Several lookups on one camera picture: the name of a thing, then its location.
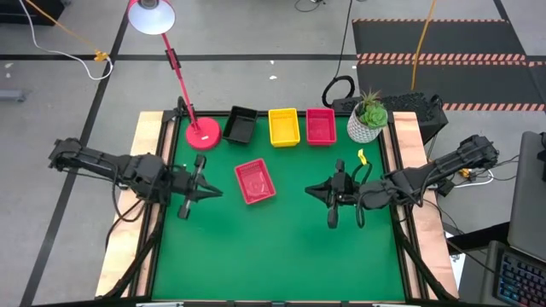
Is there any black hazard-striped floor mat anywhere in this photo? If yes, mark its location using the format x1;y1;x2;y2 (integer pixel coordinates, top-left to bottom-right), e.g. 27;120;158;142
351;17;546;113

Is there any white floor cable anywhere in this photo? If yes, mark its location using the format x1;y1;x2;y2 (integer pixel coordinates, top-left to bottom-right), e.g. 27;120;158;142
17;0;114;82

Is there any black aluminium table frame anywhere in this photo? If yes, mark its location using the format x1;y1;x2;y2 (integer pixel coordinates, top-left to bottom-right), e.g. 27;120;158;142
96;108;460;307

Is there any wooden side board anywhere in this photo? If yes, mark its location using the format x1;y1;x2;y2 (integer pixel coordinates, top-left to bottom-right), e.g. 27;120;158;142
392;111;460;299
96;111;176;298

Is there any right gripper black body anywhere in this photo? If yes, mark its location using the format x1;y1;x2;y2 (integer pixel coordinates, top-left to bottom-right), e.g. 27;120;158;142
327;159;364;229

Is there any orange floor cable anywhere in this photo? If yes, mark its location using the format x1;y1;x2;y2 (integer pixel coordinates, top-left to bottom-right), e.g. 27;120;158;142
24;0;111;63

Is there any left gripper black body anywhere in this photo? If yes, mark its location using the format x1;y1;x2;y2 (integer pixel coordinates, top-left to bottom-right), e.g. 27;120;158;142
169;153;207;220

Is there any yellow plastic basket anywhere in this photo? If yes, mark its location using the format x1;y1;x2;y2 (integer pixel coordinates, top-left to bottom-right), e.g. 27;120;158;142
268;107;301;148

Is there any yellow hanging cable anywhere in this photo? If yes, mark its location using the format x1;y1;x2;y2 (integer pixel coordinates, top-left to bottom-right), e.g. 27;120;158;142
409;0;438;92

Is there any gray floor object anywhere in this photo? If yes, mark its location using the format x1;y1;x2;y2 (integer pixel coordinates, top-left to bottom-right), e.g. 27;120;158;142
0;88;27;103

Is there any black equipment case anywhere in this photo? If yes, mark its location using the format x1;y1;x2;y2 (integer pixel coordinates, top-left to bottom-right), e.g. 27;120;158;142
0;0;65;26

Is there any gray laptop computer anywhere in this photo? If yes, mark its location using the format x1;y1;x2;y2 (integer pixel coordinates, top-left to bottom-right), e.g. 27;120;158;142
480;130;546;307

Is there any red desk lamp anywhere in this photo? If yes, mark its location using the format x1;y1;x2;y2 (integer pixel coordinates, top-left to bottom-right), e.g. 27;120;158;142
126;0;223;151

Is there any black looped cable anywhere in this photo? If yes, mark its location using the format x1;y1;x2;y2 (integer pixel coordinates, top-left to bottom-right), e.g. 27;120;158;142
321;0;357;107

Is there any succulent in patterned white pot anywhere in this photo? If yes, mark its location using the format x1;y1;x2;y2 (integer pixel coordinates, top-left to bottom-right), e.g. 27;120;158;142
346;89;389;144

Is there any red plastic basket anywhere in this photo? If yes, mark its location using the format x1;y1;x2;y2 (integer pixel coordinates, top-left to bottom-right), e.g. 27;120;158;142
305;107;338;147
234;158;277;206

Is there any white coiled cable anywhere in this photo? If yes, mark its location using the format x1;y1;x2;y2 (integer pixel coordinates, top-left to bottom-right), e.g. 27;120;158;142
454;169;496;188

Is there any black floor cable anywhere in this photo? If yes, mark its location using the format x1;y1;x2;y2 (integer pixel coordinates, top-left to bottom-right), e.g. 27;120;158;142
293;0;328;13

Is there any black plastic basket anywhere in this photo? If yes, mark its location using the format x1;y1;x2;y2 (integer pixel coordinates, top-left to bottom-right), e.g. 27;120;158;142
222;105;259;145

